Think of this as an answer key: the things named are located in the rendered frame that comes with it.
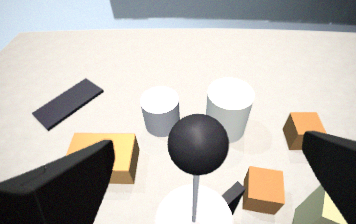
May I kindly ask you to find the orange cube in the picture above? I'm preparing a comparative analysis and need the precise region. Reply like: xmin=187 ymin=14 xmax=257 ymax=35
xmin=282 ymin=112 xmax=326 ymax=150
xmin=242 ymin=166 xmax=285 ymax=215

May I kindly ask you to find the dark grey flat rectangular slab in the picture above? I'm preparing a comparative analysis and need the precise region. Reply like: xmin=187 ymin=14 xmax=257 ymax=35
xmin=32 ymin=78 xmax=104 ymax=131

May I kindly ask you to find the glass coffee press with plunger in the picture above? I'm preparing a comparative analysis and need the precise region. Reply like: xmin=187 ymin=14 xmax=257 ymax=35
xmin=155 ymin=114 xmax=246 ymax=224

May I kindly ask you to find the grey cylinder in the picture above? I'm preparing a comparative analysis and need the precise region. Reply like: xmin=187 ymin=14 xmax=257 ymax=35
xmin=140 ymin=86 xmax=180 ymax=137
xmin=206 ymin=77 xmax=255 ymax=144

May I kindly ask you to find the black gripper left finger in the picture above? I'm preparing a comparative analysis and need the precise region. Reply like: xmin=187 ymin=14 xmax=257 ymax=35
xmin=0 ymin=139 xmax=116 ymax=224

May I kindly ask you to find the tan rectangular block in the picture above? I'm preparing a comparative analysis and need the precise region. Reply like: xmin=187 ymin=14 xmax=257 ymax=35
xmin=66 ymin=134 xmax=140 ymax=184

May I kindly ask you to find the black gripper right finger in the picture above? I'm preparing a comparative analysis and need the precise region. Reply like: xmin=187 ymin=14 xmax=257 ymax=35
xmin=302 ymin=130 xmax=356 ymax=224

